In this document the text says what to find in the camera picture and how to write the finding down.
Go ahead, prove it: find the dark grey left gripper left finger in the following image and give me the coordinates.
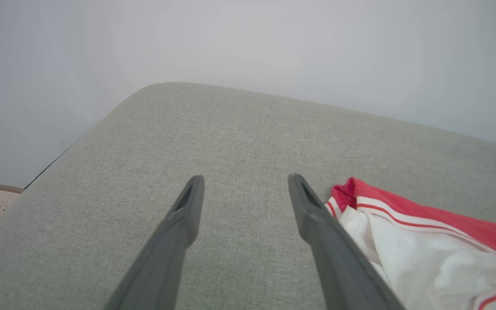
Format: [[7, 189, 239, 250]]
[[104, 174, 206, 310]]

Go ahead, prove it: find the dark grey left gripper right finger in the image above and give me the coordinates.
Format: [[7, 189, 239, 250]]
[[288, 173, 406, 310]]

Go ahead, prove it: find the red and white sports jersey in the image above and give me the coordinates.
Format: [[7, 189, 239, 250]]
[[324, 177, 496, 310]]

